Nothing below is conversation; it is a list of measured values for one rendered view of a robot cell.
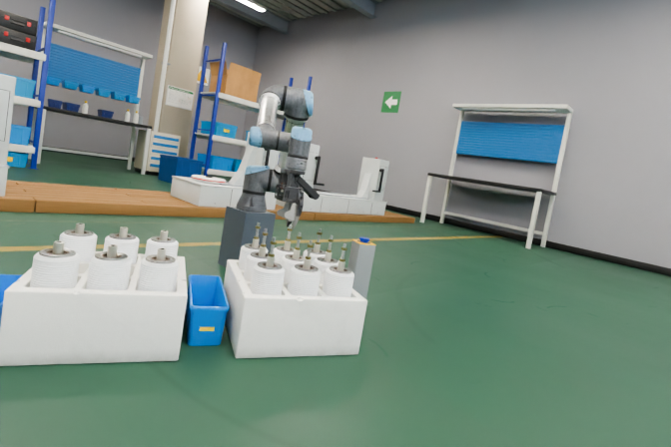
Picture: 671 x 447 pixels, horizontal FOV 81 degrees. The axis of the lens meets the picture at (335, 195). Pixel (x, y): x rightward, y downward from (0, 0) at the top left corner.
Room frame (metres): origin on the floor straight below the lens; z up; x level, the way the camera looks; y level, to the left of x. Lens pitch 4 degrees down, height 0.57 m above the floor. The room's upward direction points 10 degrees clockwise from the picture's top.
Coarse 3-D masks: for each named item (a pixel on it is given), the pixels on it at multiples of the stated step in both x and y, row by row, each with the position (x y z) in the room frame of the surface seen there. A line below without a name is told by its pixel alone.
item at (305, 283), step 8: (296, 272) 1.18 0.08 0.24; (304, 272) 1.18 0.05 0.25; (312, 272) 1.18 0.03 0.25; (320, 272) 1.21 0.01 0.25; (296, 280) 1.18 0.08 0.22; (304, 280) 1.17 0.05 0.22; (312, 280) 1.18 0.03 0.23; (288, 288) 1.21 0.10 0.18; (296, 288) 1.18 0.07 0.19; (304, 288) 1.17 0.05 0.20; (312, 288) 1.18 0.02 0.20
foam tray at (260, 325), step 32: (224, 288) 1.40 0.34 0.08; (320, 288) 1.26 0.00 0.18; (352, 288) 1.33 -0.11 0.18; (256, 320) 1.09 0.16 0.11; (288, 320) 1.13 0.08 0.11; (320, 320) 1.17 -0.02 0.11; (352, 320) 1.21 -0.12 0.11; (256, 352) 1.10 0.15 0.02; (288, 352) 1.13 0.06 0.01; (320, 352) 1.17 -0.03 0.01; (352, 352) 1.22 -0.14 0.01
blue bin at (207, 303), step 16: (192, 288) 1.37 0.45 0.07; (208, 288) 1.39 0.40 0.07; (192, 304) 1.11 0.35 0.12; (208, 304) 1.39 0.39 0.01; (224, 304) 1.19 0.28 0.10; (192, 320) 1.10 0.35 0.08; (208, 320) 1.12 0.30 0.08; (224, 320) 1.14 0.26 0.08; (192, 336) 1.11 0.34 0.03; (208, 336) 1.12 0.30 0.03
